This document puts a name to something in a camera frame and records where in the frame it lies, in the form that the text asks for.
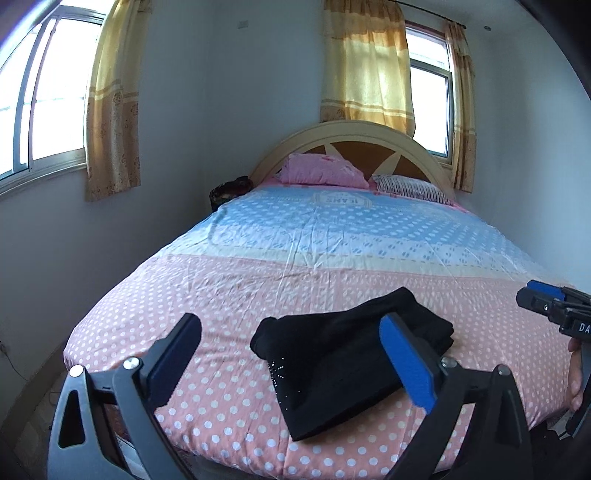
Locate black pants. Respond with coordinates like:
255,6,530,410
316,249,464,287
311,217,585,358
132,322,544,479
250,286,455,442

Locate person's right hand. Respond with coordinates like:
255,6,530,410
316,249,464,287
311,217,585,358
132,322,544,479
567,350,585,411

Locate wide yellow curtain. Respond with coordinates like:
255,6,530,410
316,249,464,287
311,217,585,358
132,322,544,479
320,0,416,138

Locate narrow yellow curtain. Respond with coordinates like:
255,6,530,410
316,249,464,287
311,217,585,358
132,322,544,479
442,21,476,193

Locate large window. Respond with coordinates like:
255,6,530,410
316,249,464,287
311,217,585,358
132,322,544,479
0,4,107,195

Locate dark curtain rod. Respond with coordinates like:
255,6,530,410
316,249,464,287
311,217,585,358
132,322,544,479
397,0,469,26

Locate small window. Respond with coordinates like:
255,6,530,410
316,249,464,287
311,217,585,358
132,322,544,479
404,25,455,162

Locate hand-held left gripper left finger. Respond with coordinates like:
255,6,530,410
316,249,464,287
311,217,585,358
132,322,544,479
46,313,202,480

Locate pink and blue dotted blanket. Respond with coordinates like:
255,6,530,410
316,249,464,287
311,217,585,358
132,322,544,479
62,182,583,480

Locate long yellow curtain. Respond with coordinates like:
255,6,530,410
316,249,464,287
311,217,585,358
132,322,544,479
84,0,153,202

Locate cream wooden headboard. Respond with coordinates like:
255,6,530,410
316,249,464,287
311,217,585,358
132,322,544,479
249,121,455,192

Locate pink pillow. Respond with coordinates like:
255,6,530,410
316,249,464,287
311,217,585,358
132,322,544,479
276,153,370,189

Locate striped pillow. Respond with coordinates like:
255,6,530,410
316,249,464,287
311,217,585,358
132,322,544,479
372,174,455,206

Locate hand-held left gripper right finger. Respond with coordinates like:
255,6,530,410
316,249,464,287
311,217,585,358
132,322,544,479
379,313,536,480

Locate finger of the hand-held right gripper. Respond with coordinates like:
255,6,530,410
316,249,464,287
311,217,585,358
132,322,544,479
516,287,571,324
526,279,591,308

